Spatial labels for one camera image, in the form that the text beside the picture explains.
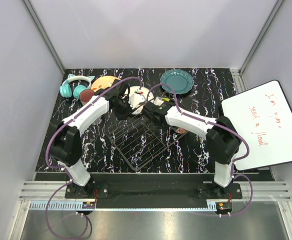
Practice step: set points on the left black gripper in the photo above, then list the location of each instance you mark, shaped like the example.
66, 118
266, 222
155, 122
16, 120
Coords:
123, 116

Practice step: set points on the white watermelon pattern plate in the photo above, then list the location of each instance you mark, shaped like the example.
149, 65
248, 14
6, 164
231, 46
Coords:
148, 96

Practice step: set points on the red patterned bowl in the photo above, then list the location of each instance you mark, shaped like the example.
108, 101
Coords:
180, 130

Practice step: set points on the wire dish rack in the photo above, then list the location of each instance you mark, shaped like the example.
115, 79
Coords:
139, 142

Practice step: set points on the teal scalloped plate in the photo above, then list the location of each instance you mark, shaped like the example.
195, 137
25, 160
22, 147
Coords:
177, 80

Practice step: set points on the yellow-green bowl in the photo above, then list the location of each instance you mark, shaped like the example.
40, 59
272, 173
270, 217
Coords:
165, 99

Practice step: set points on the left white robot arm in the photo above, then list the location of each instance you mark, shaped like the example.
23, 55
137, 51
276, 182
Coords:
64, 149

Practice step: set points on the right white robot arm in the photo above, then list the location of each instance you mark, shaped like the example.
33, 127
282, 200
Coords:
222, 140

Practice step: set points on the black marble pattern mat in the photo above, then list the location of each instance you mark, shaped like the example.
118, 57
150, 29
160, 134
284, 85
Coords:
187, 154

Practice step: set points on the clear glass cup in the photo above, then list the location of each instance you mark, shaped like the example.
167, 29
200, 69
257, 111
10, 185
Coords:
97, 121

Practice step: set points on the orange floral plate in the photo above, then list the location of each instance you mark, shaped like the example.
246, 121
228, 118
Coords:
103, 82

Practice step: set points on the pink cup brown lid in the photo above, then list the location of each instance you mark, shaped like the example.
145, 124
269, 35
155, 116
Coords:
86, 95

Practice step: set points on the teal cat-ear headphones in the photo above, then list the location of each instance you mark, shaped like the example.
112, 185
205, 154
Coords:
67, 90

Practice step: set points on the white dry-erase board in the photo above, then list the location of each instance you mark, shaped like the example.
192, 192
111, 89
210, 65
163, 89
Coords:
263, 117

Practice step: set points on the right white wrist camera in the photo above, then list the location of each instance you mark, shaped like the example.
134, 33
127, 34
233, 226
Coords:
158, 101

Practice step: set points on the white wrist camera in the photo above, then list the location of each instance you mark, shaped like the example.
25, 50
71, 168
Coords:
137, 97
158, 101

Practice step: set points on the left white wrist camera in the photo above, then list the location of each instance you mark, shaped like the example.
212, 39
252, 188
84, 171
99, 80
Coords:
137, 97

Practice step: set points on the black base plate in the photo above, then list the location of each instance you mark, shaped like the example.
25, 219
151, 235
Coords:
198, 185

